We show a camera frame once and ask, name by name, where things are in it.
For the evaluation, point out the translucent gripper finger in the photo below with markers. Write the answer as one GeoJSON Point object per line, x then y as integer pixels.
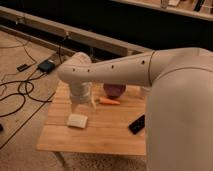
{"type": "Point", "coordinates": [93, 103]}
{"type": "Point", "coordinates": [74, 106]}

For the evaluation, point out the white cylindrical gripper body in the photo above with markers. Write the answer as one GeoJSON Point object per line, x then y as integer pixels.
{"type": "Point", "coordinates": [80, 92]}

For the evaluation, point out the white sponge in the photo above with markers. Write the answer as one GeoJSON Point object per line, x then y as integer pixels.
{"type": "Point", "coordinates": [77, 120]}

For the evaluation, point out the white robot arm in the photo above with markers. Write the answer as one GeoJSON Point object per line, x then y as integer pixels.
{"type": "Point", "coordinates": [179, 108]}

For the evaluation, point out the orange carrot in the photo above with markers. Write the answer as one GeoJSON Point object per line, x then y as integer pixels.
{"type": "Point", "coordinates": [108, 101]}

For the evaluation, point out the purple round vegetable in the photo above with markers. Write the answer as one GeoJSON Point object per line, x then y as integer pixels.
{"type": "Point", "coordinates": [114, 91]}

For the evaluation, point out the wooden table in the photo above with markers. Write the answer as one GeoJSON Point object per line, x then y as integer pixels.
{"type": "Point", "coordinates": [107, 127]}

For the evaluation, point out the black power adapter box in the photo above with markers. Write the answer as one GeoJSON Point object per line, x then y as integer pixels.
{"type": "Point", "coordinates": [46, 66]}

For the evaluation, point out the black remote control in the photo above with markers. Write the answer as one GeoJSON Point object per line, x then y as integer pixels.
{"type": "Point", "coordinates": [137, 125]}

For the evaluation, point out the small black device on floor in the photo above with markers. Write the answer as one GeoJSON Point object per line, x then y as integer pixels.
{"type": "Point", "coordinates": [23, 67]}

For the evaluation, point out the long wooden bench frame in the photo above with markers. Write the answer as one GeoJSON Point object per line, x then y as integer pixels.
{"type": "Point", "coordinates": [75, 34]}

